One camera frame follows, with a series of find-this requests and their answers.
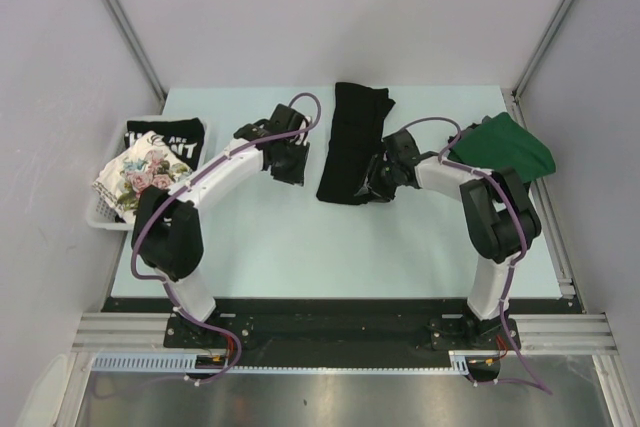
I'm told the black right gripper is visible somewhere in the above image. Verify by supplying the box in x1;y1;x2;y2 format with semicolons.
355;153;400;203

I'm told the plain black t-shirt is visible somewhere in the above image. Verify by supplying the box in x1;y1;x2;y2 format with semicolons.
316;82;395;206

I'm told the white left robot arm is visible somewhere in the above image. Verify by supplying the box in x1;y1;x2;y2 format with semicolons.
130;93;322;354

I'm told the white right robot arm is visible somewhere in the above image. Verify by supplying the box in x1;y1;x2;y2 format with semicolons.
359;129;542;349

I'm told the black printed t-shirt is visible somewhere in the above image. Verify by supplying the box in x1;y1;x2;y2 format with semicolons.
123;118;207;170

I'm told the green folded t-shirt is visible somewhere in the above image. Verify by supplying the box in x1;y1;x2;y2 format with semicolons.
448;112;557;183

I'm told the white floral t-shirt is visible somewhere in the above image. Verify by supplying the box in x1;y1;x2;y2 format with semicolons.
92;131;192;225

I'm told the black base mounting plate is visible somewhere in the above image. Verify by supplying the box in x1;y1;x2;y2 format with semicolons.
102;296;586;366

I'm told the white plastic basket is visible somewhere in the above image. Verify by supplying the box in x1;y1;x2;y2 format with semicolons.
86;115;213;231

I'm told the aluminium frame rail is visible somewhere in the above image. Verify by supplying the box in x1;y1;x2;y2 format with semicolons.
72;311;174;353

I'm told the white slotted cable duct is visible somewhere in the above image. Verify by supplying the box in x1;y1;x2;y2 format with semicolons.
92;353;228;374

